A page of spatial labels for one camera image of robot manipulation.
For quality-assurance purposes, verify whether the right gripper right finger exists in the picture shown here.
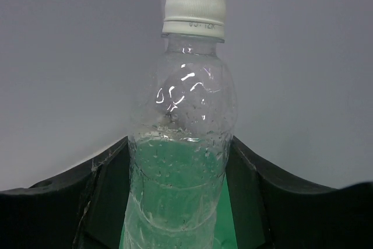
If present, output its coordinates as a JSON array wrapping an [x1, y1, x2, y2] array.
[[226, 138, 372, 248]]

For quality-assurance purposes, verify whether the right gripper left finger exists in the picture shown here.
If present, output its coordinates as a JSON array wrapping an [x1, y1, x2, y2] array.
[[1, 138, 130, 248]]

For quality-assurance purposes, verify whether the clear bottle white cap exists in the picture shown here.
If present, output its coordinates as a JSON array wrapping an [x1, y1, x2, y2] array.
[[123, 0, 237, 248]]

